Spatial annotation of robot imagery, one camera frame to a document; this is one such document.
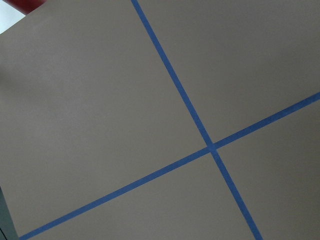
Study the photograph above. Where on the red bottle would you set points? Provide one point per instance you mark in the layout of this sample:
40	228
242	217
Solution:
25	6

